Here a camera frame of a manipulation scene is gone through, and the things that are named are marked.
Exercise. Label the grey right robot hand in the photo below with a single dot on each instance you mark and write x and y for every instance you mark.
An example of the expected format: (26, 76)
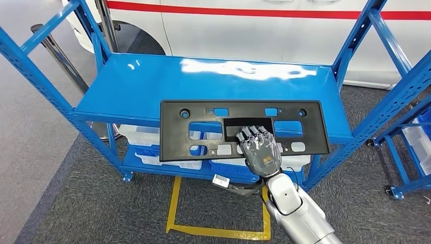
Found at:
(262, 158)

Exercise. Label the black plastic plate frame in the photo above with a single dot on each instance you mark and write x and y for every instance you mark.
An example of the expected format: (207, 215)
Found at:
(171, 134)

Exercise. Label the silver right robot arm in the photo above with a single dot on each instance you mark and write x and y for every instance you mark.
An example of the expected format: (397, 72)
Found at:
(303, 215)

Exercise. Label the blue metal shelf rack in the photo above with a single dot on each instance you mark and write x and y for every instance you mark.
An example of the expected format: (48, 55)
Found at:
(134, 87)

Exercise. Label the blue plastic bin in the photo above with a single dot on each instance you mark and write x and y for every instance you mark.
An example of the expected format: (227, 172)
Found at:
(229, 171)
(148, 151)
(426, 119)

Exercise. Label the translucent white plastic bin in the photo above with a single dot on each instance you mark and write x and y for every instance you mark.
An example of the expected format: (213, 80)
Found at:
(141, 134)

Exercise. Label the white car red stripe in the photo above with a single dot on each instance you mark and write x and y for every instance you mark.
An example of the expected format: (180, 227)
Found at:
(235, 37)

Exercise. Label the blue wheeled metal rack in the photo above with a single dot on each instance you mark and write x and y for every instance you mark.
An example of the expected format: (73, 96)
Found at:
(397, 161)

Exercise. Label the black camera bracket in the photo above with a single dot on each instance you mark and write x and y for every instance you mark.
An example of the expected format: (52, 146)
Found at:
(245, 190)

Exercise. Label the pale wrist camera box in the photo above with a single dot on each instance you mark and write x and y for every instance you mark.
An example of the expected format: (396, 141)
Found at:
(221, 181)

